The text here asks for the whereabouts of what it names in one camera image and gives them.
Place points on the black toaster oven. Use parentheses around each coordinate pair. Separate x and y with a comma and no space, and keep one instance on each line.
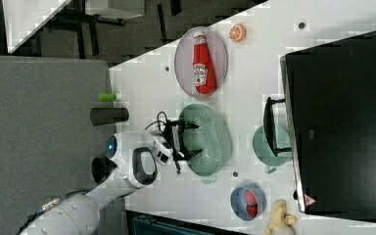
(330,100)

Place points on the grey round plate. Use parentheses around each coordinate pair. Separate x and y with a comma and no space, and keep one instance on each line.
(183,60)

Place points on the red strawberry toy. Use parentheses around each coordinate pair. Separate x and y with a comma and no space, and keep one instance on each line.
(252,206)

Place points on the blue bowl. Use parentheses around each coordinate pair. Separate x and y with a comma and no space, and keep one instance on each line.
(238,203)

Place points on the green mug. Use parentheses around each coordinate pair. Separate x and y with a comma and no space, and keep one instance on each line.
(264,152)

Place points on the red ketchup bottle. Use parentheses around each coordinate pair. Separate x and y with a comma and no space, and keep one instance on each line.
(203,69)

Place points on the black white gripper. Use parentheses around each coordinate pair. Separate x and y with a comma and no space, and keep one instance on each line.
(168,146)

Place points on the orange slice toy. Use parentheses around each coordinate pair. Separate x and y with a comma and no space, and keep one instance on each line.
(237,32)

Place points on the yellow banana toy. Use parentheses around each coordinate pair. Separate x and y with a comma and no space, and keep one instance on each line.
(280,222)

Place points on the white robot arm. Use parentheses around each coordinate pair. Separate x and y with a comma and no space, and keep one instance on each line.
(135,157)

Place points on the green plastic strainer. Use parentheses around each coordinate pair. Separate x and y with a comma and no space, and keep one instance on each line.
(211,137)

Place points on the green cylinder post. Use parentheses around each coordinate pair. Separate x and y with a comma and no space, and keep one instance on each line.
(109,97)

